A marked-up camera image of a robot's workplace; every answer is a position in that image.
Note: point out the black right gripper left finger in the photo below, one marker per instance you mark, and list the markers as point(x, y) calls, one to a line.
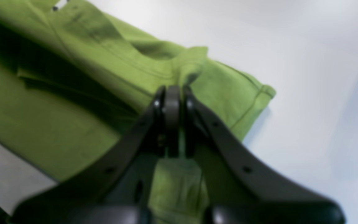
point(116, 188)

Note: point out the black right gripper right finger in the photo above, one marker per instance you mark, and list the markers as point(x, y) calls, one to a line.
point(241, 188)

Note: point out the green T-shirt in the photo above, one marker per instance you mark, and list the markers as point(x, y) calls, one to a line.
point(74, 79)

